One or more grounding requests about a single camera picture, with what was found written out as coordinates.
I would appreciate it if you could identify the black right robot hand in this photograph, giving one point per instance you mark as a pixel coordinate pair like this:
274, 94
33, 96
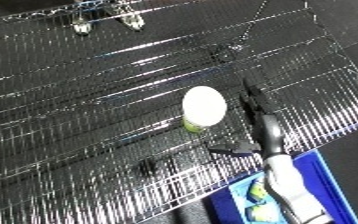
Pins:
270, 133

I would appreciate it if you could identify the pale right robot arm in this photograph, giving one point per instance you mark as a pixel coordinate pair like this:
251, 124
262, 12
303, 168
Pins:
291, 190

